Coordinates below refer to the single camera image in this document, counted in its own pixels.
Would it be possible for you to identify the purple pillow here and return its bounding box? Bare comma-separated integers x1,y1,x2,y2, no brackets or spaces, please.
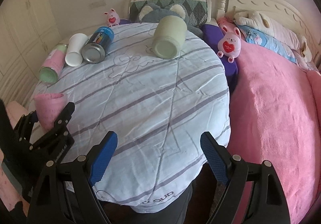
119,19,131,25
201,23,239,94

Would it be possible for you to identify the white wardrobe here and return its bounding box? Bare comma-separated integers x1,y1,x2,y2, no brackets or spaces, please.
1,0,61,107

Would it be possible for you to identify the blue and black can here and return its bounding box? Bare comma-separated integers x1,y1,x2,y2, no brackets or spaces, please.
80,26,114,64

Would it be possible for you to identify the pink bunny toy right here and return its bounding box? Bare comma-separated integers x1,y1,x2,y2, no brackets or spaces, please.
217,25,242,63

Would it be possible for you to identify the light blue cartoon pillow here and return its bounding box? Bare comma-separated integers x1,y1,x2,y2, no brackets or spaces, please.
237,25,297,64

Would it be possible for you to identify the pink fleece blanket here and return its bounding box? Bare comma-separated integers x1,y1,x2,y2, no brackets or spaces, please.
228,28,320,223

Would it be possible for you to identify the pink bunny toy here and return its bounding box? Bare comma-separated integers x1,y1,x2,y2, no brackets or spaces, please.
104,8,120,27
217,25,242,63

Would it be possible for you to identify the white wall socket panel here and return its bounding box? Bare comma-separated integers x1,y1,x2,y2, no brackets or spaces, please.
88,0,106,9

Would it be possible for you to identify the striped white table cloth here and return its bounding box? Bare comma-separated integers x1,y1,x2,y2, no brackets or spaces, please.
34,23,231,213

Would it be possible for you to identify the sage green cup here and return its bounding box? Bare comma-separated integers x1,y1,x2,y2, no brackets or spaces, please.
152,15,187,59

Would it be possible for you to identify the purple pillow left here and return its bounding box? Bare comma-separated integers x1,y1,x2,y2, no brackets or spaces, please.
119,19,131,25

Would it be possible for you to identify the pink and green tin can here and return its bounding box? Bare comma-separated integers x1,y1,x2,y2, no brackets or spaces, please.
39,44,67,84

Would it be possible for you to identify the pink plastic cup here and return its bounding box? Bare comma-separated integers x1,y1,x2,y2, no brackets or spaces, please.
34,93,67,132

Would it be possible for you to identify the diamond pattern quilted cushion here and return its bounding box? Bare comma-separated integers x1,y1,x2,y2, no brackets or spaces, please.
128,0,212,27

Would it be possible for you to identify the white paper cup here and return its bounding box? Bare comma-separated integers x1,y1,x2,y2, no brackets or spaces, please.
65,33,88,67

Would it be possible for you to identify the cream carved headboard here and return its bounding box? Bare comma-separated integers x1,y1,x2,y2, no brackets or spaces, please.
215,0,320,52

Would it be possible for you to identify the pink bunny toy left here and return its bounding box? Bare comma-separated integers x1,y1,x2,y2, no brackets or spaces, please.
104,8,120,27

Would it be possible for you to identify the purple pillow right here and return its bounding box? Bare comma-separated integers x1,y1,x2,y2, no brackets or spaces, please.
201,23,239,94

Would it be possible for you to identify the white long plush toy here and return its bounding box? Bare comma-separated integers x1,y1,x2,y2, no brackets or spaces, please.
234,11,312,62

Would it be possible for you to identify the grey cat plush pillow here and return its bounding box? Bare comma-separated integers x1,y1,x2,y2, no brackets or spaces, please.
135,3,203,39

